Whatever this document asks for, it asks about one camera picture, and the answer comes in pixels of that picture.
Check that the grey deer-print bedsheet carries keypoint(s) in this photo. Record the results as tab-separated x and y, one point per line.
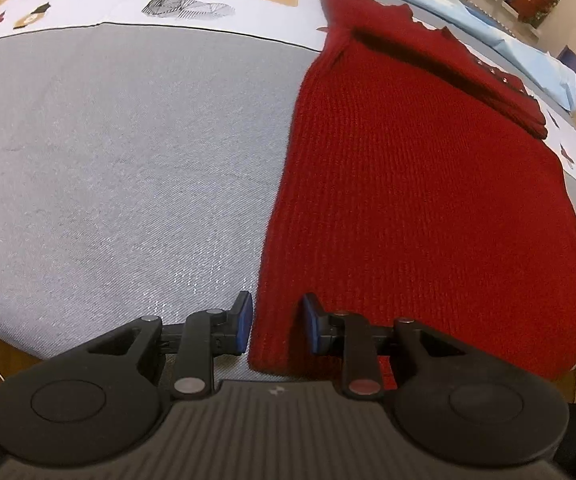
118	160

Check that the beige window sill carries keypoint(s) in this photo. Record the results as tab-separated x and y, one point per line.
492	7

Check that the purple box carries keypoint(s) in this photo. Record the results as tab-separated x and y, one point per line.
573	64

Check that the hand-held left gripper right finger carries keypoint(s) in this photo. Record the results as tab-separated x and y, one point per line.
312	325

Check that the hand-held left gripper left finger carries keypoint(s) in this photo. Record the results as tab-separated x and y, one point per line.
243	322

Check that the light blue duvet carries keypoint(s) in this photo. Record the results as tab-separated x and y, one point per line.
532	60

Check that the red knit sweater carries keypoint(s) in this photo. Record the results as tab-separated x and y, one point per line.
417	185

